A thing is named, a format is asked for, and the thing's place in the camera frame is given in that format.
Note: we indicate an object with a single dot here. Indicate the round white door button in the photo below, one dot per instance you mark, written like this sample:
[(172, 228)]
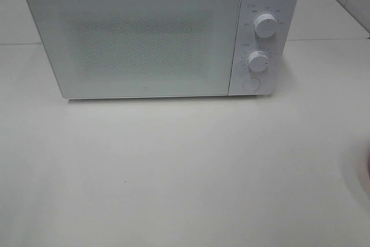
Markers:
[(251, 84)]

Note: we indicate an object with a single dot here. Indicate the lower white timer knob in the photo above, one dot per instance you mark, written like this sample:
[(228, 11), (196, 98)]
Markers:
[(258, 61)]

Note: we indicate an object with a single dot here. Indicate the upper white power knob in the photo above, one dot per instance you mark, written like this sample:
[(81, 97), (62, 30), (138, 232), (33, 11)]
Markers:
[(265, 24)]

